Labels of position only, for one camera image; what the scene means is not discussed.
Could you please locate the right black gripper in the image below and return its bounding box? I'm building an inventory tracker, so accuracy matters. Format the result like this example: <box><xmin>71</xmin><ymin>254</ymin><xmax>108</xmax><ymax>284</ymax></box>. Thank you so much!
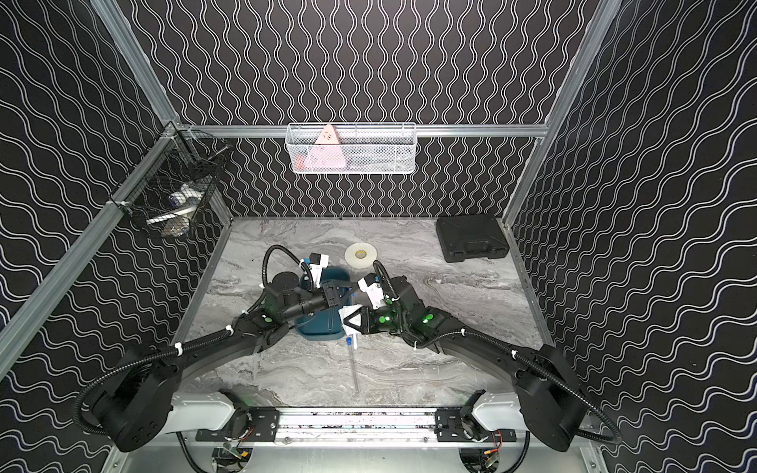
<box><xmin>342</xmin><ymin>304</ymin><xmax>410</xmax><ymax>336</ymax></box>

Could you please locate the black wire basket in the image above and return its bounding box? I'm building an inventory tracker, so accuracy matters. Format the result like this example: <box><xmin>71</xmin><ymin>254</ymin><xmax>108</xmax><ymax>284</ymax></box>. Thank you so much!
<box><xmin>116</xmin><ymin>129</ymin><xmax>232</xmax><ymax>238</ymax></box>

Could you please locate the white tape roll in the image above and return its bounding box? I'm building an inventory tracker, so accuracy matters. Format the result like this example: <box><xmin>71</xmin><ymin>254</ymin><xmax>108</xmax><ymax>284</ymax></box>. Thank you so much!
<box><xmin>344</xmin><ymin>242</ymin><xmax>378</xmax><ymax>269</ymax></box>

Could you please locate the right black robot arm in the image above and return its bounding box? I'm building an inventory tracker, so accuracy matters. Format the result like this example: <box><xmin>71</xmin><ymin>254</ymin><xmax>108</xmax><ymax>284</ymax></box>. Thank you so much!
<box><xmin>343</xmin><ymin>275</ymin><xmax>623</xmax><ymax>451</ymax></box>

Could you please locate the white wipe cloth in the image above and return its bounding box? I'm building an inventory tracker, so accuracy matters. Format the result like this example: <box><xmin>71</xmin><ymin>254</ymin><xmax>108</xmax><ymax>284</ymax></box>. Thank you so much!
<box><xmin>337</xmin><ymin>305</ymin><xmax>362</xmax><ymax>341</ymax></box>

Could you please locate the clear wire basket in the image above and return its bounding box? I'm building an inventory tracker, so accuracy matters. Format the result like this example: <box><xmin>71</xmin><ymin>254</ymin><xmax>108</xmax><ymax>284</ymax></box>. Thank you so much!
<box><xmin>285</xmin><ymin>122</ymin><xmax>418</xmax><ymax>175</ymax></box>

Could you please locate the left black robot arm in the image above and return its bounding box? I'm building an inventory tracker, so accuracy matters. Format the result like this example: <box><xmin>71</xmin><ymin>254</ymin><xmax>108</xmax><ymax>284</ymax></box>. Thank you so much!
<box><xmin>72</xmin><ymin>272</ymin><xmax>358</xmax><ymax>453</ymax></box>

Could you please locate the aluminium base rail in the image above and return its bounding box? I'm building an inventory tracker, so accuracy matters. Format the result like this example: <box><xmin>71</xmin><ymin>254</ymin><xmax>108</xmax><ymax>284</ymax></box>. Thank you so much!
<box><xmin>123</xmin><ymin>406</ymin><xmax>593</xmax><ymax>445</ymax></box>

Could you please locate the teal plastic tray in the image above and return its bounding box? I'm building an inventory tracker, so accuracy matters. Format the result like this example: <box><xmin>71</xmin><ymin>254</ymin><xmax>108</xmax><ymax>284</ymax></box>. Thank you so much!
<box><xmin>294</xmin><ymin>266</ymin><xmax>350</xmax><ymax>342</ymax></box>

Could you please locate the black plastic case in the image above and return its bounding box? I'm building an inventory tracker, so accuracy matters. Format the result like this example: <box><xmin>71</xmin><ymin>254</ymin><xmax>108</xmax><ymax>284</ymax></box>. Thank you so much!
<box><xmin>436</xmin><ymin>214</ymin><xmax>510</xmax><ymax>263</ymax></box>

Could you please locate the pink triangular card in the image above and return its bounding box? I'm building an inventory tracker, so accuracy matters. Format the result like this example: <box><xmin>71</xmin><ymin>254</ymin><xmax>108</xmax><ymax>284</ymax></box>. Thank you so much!
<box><xmin>304</xmin><ymin>123</ymin><xmax>347</xmax><ymax>171</ymax></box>

